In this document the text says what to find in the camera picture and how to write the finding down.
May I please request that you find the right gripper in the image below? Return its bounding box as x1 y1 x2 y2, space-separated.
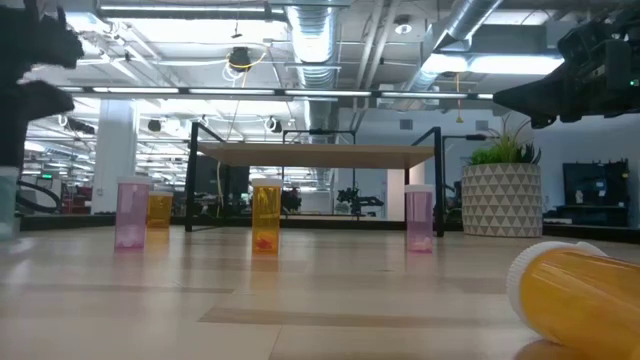
492 3 640 130

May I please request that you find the green pill bottle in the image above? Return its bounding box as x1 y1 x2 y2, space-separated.
0 166 21 242

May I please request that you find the pink pill bottle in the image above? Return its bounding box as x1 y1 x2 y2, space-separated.
113 175 153 251
403 183 436 254

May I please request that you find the short orange pill bottle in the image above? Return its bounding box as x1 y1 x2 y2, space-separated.
149 190 175 231

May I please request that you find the large orange pill bottle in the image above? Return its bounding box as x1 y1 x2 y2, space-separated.
505 240 640 360

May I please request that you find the black track light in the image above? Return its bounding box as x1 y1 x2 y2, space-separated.
64 115 96 136

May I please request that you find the rectangular ceiling light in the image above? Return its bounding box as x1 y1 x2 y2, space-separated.
422 52 566 76

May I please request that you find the dark cabinet with monitor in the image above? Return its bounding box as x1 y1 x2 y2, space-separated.
542 158 632 229

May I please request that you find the potted succulent patterned pot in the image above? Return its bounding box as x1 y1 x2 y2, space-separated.
460 113 545 239

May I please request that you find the white building column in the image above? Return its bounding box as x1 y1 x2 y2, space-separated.
91 98 140 215

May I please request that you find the red tool cabinet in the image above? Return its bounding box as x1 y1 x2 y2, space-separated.
59 184 94 215

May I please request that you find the long linear ceiling light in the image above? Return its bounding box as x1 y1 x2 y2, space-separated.
57 85 496 101

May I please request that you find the black ceiling dome device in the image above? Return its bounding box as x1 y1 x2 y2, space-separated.
227 45 253 74

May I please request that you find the yellow hanging cord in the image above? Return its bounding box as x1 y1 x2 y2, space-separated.
453 72 464 125

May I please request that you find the black cable loop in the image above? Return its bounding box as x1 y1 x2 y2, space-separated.
16 178 64 215

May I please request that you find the silver spiral ceiling duct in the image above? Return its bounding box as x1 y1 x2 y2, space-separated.
399 0 505 94
283 0 351 132

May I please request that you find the black aluminium rig frame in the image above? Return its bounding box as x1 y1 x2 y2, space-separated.
18 212 640 247

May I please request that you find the wooden shelf black frame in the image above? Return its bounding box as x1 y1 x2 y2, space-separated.
183 121 446 239

